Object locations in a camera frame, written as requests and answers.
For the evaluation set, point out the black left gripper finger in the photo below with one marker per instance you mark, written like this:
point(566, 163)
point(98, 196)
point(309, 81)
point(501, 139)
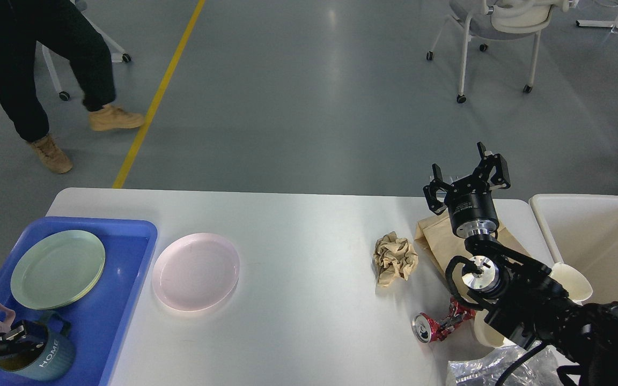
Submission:
point(17, 350)
point(22, 332)

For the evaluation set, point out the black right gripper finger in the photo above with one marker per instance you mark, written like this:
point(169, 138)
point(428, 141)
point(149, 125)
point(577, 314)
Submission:
point(491, 173)
point(433, 187)

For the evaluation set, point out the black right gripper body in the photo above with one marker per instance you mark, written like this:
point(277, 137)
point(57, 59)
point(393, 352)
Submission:
point(471, 210)

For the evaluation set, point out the teal HOME mug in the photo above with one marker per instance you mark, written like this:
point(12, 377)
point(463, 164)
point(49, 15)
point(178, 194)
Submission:
point(51, 358)

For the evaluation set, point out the pink plate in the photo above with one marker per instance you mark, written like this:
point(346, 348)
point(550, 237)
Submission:
point(196, 272)

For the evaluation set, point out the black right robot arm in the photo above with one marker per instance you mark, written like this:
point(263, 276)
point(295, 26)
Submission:
point(524, 303)

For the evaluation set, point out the brown paper bag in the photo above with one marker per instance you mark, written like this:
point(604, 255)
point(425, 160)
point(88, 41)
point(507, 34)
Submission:
point(435, 235)

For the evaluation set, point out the crumpled brown paper ball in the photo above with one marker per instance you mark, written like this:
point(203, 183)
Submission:
point(394, 258)

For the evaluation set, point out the light green plate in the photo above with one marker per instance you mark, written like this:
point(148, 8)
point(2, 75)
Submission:
point(58, 270)

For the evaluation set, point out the blue plastic tray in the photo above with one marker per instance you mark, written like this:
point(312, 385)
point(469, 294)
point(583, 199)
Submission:
point(99, 320)

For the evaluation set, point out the white paper cup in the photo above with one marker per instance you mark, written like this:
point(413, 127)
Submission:
point(573, 281)
point(486, 335)

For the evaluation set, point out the crushed red soda can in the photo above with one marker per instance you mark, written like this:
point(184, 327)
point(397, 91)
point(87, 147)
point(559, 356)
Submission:
point(426, 329)

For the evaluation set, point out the cream plastic bin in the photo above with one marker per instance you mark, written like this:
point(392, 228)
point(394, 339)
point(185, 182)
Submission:
point(582, 231)

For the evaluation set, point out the white chair grey seat right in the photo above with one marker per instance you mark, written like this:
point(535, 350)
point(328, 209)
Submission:
point(499, 21)

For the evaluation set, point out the white chair grey seat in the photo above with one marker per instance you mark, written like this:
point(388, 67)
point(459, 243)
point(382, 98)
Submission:
point(118, 54)
point(499, 21)

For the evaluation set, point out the clear plastic bag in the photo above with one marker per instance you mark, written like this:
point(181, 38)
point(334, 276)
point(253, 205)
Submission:
point(538, 370)

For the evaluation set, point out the white chair grey seat left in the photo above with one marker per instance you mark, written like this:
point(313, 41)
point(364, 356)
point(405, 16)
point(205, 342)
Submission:
point(118, 54)

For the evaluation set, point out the person in black trousers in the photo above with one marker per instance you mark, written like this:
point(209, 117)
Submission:
point(61, 27)

